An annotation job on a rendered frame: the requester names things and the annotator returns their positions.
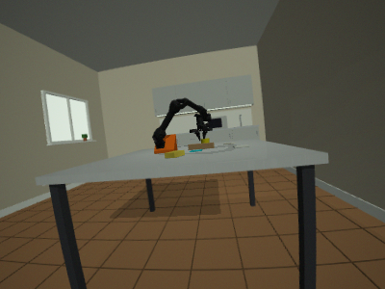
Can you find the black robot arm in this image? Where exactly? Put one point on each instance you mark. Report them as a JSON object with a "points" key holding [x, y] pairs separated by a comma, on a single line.
{"points": [[174, 108]]}

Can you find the olive yellow block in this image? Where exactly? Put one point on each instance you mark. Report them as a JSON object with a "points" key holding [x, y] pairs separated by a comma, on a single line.
{"points": [[175, 153]]}

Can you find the brown wooden beam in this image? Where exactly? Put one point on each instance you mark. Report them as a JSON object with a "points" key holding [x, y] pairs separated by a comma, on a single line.
{"points": [[201, 146]]}

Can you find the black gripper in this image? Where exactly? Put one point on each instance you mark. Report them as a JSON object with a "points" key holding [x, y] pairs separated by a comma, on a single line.
{"points": [[197, 133]]}

